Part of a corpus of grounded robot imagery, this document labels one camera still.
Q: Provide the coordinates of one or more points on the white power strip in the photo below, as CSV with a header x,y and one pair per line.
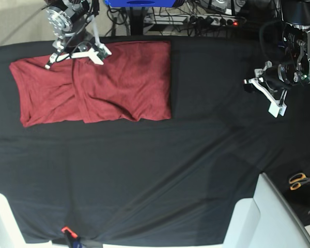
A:
x,y
180,19

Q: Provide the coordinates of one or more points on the white foam block right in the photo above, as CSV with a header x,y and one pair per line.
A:
x,y
265,220

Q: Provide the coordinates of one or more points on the black table cloth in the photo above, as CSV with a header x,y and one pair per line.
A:
x,y
147,183

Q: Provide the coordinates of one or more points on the dark red long-sleeve shirt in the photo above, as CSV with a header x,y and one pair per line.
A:
x,y
133,84

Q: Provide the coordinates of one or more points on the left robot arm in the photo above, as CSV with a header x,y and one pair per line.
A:
x,y
295,22

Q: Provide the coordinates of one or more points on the yellow handled scissors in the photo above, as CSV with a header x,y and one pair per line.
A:
x,y
298,180

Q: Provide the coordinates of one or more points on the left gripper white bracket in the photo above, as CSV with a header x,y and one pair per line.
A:
x,y
273,83

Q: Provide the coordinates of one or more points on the blue and orange clamp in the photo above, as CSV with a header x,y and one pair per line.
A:
x,y
71,238

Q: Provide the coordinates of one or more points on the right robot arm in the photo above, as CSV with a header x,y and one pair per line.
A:
x,y
65,15

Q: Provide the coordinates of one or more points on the blue plastic bin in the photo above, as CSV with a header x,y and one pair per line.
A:
x,y
144,3

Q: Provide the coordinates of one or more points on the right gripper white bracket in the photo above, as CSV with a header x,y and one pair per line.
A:
x,y
83,42

